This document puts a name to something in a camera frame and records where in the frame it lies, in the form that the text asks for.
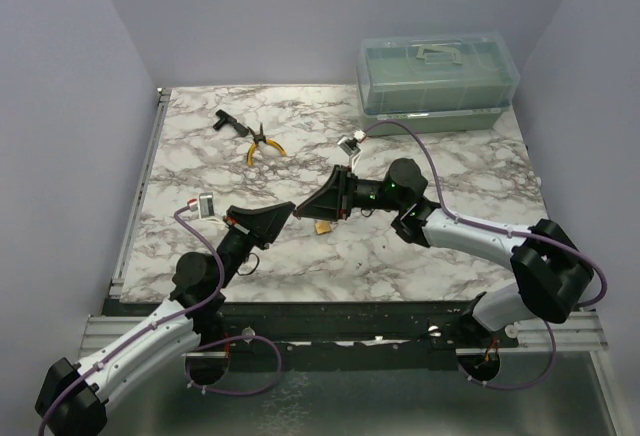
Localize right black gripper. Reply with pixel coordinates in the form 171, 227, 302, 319
297, 167, 404, 223

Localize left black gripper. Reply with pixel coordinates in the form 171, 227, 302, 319
216, 202, 295, 290

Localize small brass padlock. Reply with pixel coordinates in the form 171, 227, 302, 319
314, 221, 332, 235

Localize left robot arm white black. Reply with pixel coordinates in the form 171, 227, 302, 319
35, 202, 295, 435

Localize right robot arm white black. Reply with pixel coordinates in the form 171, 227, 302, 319
294, 158, 593, 348

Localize black T-shaped tool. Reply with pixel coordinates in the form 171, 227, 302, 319
213, 109, 249, 137

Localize clear lid grey toolbox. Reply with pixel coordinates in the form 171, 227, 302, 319
356, 33, 520, 136

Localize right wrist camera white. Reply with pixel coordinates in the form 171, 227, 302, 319
337, 130, 367, 170

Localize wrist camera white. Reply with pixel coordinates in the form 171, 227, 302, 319
187, 192, 223, 224
337, 130, 367, 170

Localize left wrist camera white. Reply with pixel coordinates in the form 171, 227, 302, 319
187, 192, 223, 224

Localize yellow handled pliers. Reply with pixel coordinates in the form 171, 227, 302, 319
246, 122, 287, 167

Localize black front mounting rail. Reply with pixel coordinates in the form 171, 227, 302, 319
102, 298, 531, 373

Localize aluminium side rail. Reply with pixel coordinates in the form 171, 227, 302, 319
107, 87, 172, 299

